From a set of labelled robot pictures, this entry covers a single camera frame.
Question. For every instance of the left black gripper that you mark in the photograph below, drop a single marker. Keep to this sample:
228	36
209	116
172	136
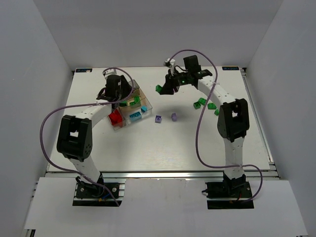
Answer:
124	87

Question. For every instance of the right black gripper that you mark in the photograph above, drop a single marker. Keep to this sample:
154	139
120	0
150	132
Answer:
170	82

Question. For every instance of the red lego brick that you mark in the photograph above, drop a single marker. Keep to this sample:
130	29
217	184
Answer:
116	118

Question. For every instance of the long cyan lego brick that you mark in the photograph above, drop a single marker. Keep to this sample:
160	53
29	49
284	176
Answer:
135	116

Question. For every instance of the small green lego brick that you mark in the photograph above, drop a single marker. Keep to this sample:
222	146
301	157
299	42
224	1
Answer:
216	112

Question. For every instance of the small cyan lego brick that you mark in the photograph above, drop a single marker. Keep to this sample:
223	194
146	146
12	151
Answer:
144	109

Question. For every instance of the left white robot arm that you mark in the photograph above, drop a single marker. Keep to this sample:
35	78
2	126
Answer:
75	138

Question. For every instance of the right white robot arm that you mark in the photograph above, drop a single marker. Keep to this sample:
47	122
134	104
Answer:
233	114

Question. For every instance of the clear compartment organizer box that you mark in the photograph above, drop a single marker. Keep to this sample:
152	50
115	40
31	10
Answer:
126	111

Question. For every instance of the purple lego brick right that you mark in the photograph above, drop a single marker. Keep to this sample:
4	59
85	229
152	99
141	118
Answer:
174	117

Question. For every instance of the purple lego brick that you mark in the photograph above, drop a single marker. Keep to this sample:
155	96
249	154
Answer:
174	117
158	119

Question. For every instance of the purple lego brick left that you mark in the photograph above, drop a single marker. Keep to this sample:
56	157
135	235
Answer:
158	119

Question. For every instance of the blue label sticker left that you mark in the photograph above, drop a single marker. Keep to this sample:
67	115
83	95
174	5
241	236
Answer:
83	70

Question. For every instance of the blue label sticker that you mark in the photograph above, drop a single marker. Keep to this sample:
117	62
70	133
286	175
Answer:
230	68
83	70

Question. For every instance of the blue label sticker right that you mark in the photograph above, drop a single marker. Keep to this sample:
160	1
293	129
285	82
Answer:
230	68

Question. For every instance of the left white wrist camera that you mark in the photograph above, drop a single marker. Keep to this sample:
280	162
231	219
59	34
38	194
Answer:
109	72

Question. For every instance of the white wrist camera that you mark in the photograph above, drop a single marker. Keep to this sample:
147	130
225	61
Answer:
170	63
109	72

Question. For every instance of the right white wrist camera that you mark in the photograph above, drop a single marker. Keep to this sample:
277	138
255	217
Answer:
170	63

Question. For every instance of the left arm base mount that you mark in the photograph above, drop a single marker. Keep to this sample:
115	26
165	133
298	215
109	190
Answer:
92	196

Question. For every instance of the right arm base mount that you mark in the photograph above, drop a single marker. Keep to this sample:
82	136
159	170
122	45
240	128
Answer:
220	197

